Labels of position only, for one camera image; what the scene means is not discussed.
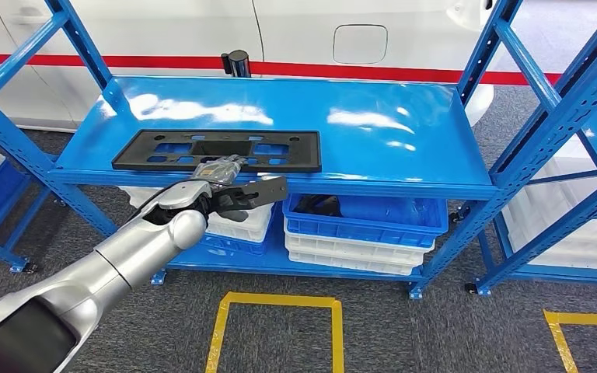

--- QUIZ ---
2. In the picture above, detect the black plastic plate part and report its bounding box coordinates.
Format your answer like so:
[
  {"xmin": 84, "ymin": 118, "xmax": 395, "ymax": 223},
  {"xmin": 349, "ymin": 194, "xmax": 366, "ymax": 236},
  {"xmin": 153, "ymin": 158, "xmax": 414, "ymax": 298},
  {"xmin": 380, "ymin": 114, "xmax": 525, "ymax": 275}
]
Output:
[{"xmin": 111, "ymin": 129, "xmax": 323, "ymax": 173}]

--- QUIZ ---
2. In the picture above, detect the blue metal shelf rack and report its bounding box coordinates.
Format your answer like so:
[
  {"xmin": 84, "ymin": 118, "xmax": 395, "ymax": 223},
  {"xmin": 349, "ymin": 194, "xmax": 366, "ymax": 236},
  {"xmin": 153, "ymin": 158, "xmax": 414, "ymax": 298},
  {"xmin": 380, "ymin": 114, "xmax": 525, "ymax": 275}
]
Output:
[
  {"xmin": 466, "ymin": 97, "xmax": 597, "ymax": 298},
  {"xmin": 0, "ymin": 128, "xmax": 55, "ymax": 274},
  {"xmin": 0, "ymin": 0, "xmax": 597, "ymax": 302}
]

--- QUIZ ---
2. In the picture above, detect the blue plastic crate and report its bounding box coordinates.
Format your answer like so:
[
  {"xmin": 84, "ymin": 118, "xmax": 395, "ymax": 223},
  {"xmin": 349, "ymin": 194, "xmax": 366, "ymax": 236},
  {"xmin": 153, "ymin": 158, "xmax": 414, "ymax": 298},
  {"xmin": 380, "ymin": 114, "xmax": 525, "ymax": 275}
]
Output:
[{"xmin": 281, "ymin": 193, "xmax": 450, "ymax": 250}]

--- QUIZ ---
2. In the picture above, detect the white car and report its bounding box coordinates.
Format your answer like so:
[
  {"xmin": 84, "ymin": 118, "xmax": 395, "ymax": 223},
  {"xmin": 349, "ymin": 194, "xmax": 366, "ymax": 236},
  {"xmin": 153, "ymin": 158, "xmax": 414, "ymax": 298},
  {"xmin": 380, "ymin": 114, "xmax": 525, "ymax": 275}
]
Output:
[{"xmin": 0, "ymin": 0, "xmax": 597, "ymax": 134}]

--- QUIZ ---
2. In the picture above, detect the red barrier belt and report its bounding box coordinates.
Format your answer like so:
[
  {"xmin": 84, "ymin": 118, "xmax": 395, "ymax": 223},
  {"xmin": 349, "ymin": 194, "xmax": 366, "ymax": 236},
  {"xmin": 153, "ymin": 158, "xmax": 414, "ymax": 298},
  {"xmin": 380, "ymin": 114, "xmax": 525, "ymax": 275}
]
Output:
[{"xmin": 0, "ymin": 53, "xmax": 597, "ymax": 88}]

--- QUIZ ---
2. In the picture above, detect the white plastic crate stack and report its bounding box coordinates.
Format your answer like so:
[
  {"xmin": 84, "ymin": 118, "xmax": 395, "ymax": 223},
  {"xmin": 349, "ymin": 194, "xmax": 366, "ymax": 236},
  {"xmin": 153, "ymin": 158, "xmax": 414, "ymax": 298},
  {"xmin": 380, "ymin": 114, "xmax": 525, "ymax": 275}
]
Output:
[{"xmin": 501, "ymin": 134, "xmax": 597, "ymax": 272}]

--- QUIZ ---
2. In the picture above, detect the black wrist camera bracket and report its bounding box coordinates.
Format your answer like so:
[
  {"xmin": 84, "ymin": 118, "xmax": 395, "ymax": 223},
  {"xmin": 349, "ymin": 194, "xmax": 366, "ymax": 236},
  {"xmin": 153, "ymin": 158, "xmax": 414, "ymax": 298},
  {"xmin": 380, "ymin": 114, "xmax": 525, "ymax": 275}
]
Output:
[{"xmin": 209, "ymin": 176, "xmax": 289, "ymax": 223}]

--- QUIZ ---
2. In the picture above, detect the black stanchion post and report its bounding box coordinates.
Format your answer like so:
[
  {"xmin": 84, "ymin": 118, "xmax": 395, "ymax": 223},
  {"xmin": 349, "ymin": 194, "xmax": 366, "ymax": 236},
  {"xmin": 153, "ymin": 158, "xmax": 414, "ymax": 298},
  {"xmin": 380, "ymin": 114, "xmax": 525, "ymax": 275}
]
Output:
[{"xmin": 220, "ymin": 50, "xmax": 252, "ymax": 78}]

